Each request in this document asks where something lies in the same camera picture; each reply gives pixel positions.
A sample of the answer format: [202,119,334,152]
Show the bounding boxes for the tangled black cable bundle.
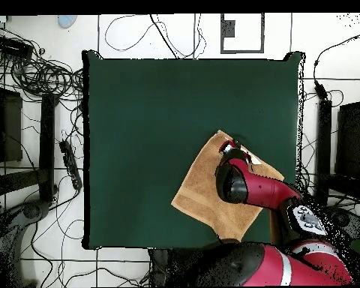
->
[5,50,85,103]

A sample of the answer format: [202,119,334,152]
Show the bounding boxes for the tan terry towel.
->
[170,129,285,244]

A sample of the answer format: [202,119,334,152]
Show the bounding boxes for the black cable with adapter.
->
[312,29,360,101]

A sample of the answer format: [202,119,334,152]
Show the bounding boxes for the black metal frame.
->
[313,76,360,211]
[0,67,59,211]

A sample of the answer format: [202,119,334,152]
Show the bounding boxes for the dark green table cloth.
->
[81,49,306,252]

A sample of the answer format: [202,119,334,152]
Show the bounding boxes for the thick black cable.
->
[148,13,180,60]

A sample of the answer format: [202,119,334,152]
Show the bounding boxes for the grey floor hatch frame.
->
[220,13,266,55]

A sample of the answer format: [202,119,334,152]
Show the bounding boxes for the light blue round object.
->
[57,14,78,29]

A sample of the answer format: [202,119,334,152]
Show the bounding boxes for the black power strip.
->
[58,139,83,191]

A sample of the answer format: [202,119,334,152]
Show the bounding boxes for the grey stand base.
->
[323,205,360,286]
[0,198,53,287]

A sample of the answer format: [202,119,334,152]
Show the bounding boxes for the black rectangular box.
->
[0,35,35,60]

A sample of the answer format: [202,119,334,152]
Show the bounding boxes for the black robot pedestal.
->
[148,247,199,287]

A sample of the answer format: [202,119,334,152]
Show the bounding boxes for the thin black looped cable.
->
[104,13,208,60]

